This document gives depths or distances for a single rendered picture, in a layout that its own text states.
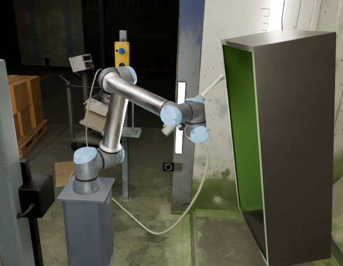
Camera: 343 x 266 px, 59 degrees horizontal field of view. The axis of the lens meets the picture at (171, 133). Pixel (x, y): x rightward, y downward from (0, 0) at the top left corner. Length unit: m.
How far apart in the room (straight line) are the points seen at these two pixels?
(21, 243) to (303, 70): 1.21
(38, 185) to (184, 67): 1.92
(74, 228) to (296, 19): 2.17
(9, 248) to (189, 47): 2.00
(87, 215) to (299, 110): 1.42
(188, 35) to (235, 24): 0.37
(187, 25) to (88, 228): 1.63
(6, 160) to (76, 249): 1.71
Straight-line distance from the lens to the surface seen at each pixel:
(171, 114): 1.30
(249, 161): 2.17
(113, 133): 1.97
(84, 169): 2.01
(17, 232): 0.71
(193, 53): 2.44
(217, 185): 2.82
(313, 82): 1.46
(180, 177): 2.76
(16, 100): 4.55
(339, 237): 2.79
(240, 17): 2.47
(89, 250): 2.28
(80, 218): 2.13
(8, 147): 0.64
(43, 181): 0.70
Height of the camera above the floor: 1.71
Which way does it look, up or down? 20 degrees down
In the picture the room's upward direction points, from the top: 2 degrees clockwise
